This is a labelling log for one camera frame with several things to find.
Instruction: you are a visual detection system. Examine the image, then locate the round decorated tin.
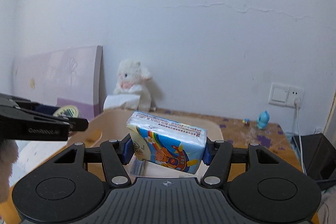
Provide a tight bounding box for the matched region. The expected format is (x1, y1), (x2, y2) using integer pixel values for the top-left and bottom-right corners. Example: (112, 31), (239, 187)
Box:
(52, 105), (81, 118)

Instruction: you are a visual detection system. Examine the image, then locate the white card box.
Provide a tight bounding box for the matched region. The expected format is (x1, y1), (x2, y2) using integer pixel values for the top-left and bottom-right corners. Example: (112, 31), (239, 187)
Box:
(130, 157), (146, 177)

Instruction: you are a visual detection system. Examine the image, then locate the colourful tissue pack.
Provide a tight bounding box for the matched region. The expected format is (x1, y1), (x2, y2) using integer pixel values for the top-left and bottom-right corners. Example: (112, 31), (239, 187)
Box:
(126, 111), (207, 174)

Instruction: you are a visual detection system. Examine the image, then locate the purple bed headboard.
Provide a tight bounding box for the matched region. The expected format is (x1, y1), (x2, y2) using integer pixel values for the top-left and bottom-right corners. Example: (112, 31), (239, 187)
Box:
(13, 46), (102, 121)

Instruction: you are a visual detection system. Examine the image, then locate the gold tissue box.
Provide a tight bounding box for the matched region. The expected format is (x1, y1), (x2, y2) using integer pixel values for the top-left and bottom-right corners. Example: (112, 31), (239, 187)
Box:
(103, 94), (140, 111)

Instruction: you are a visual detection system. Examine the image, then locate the small blue bird figurine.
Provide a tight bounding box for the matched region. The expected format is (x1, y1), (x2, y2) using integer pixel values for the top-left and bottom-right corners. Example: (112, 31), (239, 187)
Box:
(256, 111), (270, 130)

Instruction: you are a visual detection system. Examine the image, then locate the white plush lamb toy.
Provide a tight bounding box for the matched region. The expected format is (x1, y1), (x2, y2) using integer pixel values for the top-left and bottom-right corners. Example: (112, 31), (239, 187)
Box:
(113, 59), (151, 112)

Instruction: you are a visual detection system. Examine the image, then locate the white wall switch socket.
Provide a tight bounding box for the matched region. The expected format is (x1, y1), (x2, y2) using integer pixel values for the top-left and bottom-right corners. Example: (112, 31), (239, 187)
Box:
(268, 83), (305, 109)

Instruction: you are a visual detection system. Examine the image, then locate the white power cable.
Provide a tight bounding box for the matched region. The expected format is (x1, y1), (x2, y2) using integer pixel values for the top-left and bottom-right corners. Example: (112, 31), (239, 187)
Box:
(293, 98), (308, 176)

